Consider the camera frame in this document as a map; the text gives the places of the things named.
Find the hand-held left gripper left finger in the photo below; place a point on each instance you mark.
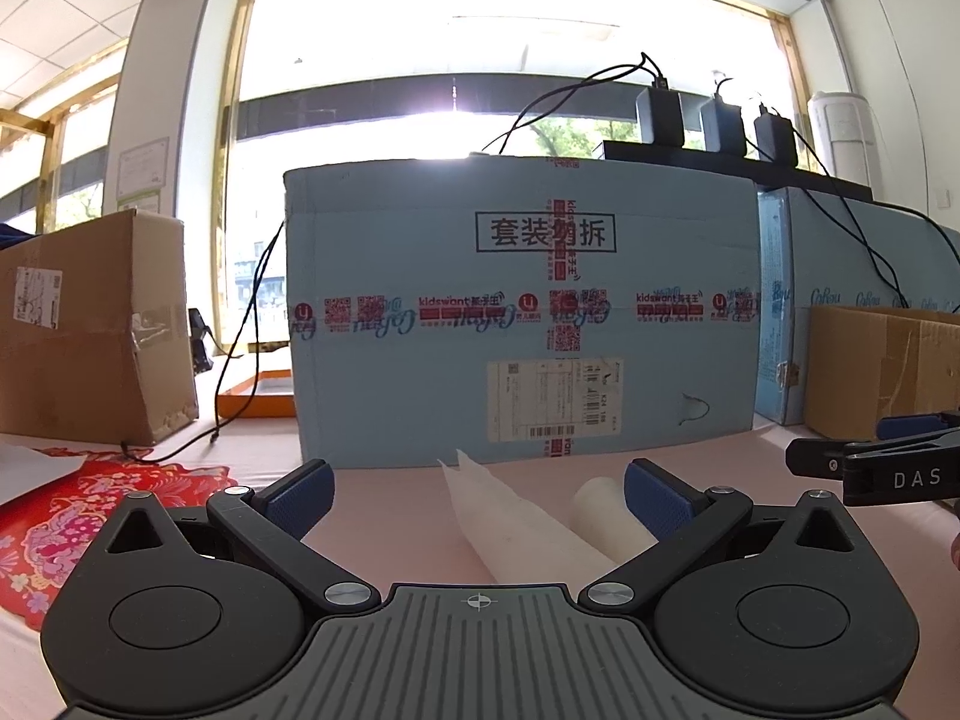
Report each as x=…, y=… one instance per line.
x=304, y=499

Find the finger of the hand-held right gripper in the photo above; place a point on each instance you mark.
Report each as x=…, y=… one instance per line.
x=900, y=476
x=919, y=426

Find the small black device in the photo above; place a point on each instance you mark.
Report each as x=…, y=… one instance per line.
x=199, y=341

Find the light blue box with script print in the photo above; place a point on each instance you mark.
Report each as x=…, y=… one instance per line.
x=825, y=255

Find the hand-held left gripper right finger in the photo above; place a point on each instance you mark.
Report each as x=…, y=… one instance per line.
x=654, y=499

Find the white wall notice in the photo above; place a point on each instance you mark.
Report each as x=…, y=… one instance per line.
x=142, y=169

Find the blue cloth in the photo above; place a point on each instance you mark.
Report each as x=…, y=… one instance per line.
x=15, y=234

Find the taped brown cardboard box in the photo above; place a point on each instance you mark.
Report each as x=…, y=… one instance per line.
x=90, y=360

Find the pink table cloth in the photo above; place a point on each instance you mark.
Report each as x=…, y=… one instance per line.
x=390, y=495

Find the white cloth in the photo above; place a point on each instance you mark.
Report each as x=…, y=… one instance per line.
x=517, y=525

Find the open brown cardboard box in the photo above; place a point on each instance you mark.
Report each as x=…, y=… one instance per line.
x=862, y=367

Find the white paper sheet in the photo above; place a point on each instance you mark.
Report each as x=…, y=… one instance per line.
x=26, y=469

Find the black charger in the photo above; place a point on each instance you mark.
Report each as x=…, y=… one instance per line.
x=724, y=127
x=664, y=116
x=776, y=139

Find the orange tray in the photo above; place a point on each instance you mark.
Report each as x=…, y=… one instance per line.
x=251, y=405

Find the red paper cutting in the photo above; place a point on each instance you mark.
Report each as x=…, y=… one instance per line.
x=82, y=510

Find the white standing air conditioner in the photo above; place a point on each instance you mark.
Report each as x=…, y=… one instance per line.
x=844, y=139

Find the large light blue cardboard box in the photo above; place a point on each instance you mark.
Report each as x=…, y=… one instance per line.
x=450, y=255

